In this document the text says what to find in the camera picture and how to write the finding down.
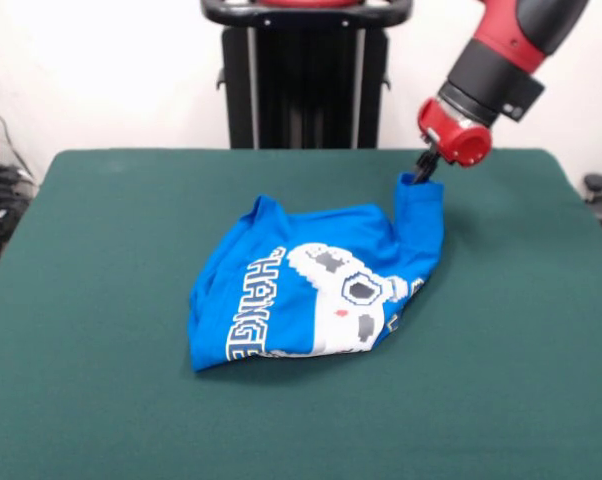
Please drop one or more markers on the black office chair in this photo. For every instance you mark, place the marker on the black office chair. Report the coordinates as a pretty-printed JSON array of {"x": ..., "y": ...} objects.
[{"x": 597, "y": 182}]

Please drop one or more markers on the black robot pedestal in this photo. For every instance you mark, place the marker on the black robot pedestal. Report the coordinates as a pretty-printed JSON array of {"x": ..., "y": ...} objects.
[{"x": 306, "y": 90}]

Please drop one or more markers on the blue printed T-shirt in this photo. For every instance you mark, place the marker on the blue printed T-shirt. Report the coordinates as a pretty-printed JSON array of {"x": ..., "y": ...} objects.
[{"x": 301, "y": 290}]

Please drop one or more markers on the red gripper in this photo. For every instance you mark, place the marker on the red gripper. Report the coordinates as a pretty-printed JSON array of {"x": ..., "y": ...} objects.
[{"x": 456, "y": 137}]

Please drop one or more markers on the dark green table cloth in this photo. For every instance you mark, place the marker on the dark green table cloth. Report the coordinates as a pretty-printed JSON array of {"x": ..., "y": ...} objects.
[{"x": 481, "y": 375}]

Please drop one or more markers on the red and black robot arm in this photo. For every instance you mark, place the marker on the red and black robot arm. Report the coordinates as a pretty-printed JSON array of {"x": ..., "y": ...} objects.
[{"x": 506, "y": 55}]

